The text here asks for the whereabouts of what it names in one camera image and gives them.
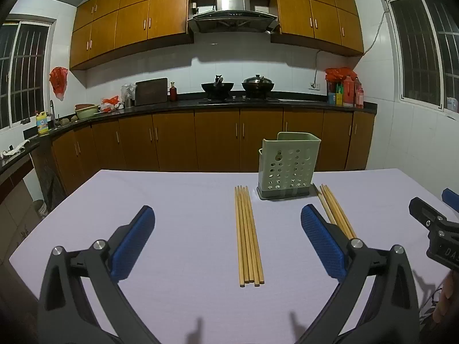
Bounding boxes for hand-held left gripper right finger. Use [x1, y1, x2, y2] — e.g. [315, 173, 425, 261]
[300, 204, 421, 344]

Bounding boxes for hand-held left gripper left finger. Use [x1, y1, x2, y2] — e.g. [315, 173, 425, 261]
[38, 206, 158, 344]

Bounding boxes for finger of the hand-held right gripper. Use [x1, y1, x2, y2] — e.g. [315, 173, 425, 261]
[441, 188, 459, 213]
[409, 197, 447, 228]

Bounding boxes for wooden chopstick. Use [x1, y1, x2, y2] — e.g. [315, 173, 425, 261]
[319, 184, 349, 239]
[243, 185, 260, 287]
[322, 184, 354, 240]
[313, 183, 338, 226]
[326, 184, 358, 239]
[246, 186, 265, 284]
[235, 186, 245, 288]
[240, 186, 254, 283]
[238, 186, 250, 284]

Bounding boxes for green utensil holder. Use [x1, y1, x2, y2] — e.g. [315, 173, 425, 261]
[257, 132, 322, 200]

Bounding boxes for person's right hand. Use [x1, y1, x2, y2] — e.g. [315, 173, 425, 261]
[432, 272, 454, 325]

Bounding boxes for lavender tablecloth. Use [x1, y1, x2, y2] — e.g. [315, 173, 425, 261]
[9, 168, 459, 344]

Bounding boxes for dark patterned clothing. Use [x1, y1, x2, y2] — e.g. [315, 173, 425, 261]
[412, 272, 459, 344]

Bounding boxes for cardboard box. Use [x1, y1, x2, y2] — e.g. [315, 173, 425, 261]
[0, 179, 44, 259]

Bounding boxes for wooden base cabinets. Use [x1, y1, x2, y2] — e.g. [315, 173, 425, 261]
[30, 109, 376, 201]

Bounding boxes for green basin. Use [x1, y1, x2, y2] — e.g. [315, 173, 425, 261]
[75, 103, 100, 120]

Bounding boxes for orange condiment bottle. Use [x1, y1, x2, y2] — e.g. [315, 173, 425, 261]
[342, 75, 355, 107]

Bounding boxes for black kitchen countertop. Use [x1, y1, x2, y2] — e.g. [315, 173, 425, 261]
[0, 93, 378, 187]

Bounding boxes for red and white plastic bag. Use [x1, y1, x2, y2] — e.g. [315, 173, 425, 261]
[100, 95, 124, 112]

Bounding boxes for white cloth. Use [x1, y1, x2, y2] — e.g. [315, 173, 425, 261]
[0, 139, 31, 159]

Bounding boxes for dark cutting board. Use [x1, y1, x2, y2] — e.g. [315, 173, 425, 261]
[134, 77, 169, 107]

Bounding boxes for clear plastic bag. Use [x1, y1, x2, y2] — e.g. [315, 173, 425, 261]
[121, 83, 137, 108]

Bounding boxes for metal faucet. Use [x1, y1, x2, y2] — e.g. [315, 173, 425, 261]
[49, 99, 60, 130]

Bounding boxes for barred window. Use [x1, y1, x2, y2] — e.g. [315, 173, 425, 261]
[0, 14, 57, 131]
[380, 0, 459, 115]

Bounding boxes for crumpled red bag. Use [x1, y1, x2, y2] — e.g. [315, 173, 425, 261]
[324, 67, 359, 83]

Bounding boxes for gas stove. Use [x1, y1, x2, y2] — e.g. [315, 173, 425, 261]
[198, 95, 280, 104]

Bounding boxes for black wok with lid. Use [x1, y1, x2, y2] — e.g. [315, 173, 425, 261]
[241, 75, 275, 98]

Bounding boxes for black open wok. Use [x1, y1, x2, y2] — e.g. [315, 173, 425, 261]
[201, 75, 235, 100]

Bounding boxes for hanging red plastic bag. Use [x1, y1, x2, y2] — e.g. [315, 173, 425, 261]
[49, 67, 69, 101]

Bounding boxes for steel range hood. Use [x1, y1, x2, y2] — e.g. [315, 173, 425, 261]
[187, 0, 279, 34]

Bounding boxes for thin wall cable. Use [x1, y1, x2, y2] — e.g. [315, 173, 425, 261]
[314, 10, 391, 85]

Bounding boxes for wooden wall cabinets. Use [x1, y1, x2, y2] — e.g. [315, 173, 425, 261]
[69, 0, 364, 71]

